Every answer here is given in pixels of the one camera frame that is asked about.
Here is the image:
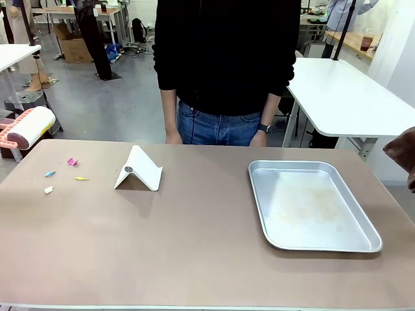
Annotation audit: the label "person's left hand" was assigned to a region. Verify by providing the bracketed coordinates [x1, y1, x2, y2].
[250, 131, 269, 147]

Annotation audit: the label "person's right hand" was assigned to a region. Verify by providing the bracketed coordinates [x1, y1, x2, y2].
[164, 128, 184, 145]

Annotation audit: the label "pink and white lint roller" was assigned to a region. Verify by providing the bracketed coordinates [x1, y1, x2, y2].
[0, 106, 56, 150]

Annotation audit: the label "brown towel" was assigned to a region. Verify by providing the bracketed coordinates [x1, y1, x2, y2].
[382, 126, 415, 194]

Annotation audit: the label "person's left forearm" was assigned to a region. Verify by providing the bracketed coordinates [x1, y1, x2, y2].
[259, 92, 281, 127]

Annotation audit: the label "person's right forearm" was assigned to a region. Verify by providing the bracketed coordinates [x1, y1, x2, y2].
[160, 87, 179, 130]

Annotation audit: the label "blue jeans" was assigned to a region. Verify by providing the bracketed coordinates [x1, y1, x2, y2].
[176, 100, 265, 146]

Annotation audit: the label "white folded roller stand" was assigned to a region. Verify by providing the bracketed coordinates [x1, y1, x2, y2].
[113, 144, 163, 192]

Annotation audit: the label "silver metal tray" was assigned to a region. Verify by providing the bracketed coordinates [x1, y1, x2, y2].
[248, 159, 383, 253]

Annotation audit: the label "black sweater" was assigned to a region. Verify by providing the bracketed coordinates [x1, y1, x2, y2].
[152, 0, 302, 116]

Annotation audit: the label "blue bag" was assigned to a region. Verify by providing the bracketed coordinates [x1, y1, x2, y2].
[105, 43, 123, 65]

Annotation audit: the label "black backpack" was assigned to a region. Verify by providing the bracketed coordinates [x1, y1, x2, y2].
[131, 17, 148, 45]

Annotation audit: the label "bystander in black trousers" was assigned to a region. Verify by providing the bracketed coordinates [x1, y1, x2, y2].
[73, 0, 123, 81]

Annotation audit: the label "cardboard box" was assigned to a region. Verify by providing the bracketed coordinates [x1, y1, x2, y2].
[53, 23, 95, 64]

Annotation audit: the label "wooden workbench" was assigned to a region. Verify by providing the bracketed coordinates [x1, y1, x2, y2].
[324, 30, 383, 62]

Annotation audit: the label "black stand pole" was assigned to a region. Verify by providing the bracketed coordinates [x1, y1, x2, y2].
[330, 0, 357, 62]

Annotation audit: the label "plastic cup with brown drink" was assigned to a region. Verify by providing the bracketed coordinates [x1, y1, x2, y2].
[359, 27, 374, 52]

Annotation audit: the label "bystander in light blue shirt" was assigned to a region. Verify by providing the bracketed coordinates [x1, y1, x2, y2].
[326, 0, 380, 32]

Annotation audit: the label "grey step stool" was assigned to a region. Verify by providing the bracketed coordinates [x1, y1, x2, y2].
[3, 90, 65, 135]

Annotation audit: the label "dark brown bag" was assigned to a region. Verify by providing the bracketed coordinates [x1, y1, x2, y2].
[0, 147, 23, 160]

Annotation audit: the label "wooden desk with white legs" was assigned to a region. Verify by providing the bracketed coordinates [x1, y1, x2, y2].
[30, 5, 130, 49]

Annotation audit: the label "black tripod pole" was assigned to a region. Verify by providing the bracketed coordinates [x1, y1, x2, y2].
[19, 0, 43, 59]

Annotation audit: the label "small white table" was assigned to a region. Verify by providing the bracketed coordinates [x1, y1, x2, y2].
[0, 43, 42, 104]

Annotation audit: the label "bystander in beige clothes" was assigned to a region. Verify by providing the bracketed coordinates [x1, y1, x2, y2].
[6, 0, 53, 93]

